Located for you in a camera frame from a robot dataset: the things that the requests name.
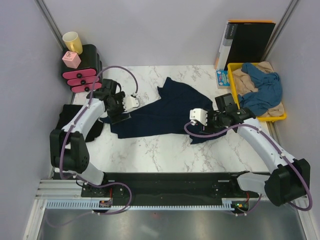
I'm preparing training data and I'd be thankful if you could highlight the right cable duct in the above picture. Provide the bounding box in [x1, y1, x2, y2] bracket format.
[221, 198, 250, 212]

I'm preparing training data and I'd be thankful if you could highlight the folded black t shirt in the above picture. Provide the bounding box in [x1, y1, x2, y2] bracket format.
[53, 104, 106, 143]

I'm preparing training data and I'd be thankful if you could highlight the cable duct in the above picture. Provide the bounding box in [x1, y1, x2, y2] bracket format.
[221, 198, 250, 212]
[46, 198, 113, 210]

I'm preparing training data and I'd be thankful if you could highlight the left cable duct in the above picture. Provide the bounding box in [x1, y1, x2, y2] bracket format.
[46, 198, 113, 210]

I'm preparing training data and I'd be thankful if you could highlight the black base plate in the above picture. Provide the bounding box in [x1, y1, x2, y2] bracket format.
[81, 172, 259, 207]

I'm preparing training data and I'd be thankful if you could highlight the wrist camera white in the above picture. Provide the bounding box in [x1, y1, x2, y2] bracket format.
[122, 94, 140, 112]
[189, 108, 208, 126]

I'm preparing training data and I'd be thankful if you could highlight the yellow mug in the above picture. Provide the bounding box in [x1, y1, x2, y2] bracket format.
[62, 31, 83, 55]

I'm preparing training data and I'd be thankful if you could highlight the aluminium rail frame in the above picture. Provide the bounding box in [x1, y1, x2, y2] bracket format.
[22, 119, 309, 240]

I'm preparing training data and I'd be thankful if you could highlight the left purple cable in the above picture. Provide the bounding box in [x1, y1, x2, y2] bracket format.
[44, 65, 140, 228]

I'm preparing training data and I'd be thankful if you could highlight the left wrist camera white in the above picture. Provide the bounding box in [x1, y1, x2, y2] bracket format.
[122, 94, 140, 112]

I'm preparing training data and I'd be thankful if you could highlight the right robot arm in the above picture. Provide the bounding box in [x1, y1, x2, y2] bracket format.
[190, 93, 313, 211]

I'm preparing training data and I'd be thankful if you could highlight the navy blue t shirt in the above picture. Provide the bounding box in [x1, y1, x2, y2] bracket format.
[100, 77, 213, 139]

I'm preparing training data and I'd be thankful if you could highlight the pink cube box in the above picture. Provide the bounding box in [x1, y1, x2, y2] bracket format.
[62, 51, 81, 69]

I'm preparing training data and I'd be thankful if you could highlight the beige t shirt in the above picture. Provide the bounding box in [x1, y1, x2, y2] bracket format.
[232, 61, 286, 118]

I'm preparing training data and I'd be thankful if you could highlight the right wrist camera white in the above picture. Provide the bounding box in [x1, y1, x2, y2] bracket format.
[189, 108, 208, 126]

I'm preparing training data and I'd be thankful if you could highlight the yellow plastic bin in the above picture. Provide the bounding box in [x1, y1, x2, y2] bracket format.
[227, 63, 287, 123]

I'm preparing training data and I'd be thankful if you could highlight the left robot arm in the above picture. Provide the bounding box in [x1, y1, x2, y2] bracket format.
[49, 79, 130, 197]

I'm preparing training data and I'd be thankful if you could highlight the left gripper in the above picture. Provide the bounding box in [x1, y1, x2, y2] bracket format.
[107, 92, 132, 125]

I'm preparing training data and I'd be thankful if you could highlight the black pink drawer unit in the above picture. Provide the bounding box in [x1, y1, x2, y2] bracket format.
[60, 44, 103, 93]

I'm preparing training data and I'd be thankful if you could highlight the blue small book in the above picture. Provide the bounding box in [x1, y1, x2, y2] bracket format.
[216, 70, 231, 89]

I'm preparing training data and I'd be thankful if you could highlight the black orange folder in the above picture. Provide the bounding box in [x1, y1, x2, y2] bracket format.
[214, 19, 276, 70]

